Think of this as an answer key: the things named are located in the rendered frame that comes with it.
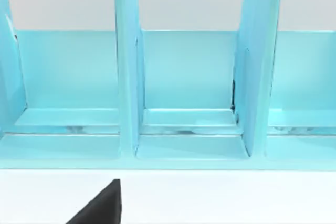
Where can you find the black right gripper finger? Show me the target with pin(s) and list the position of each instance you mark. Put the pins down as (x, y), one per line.
(105, 205)

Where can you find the light blue rack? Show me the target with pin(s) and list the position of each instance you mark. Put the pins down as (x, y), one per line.
(183, 77)

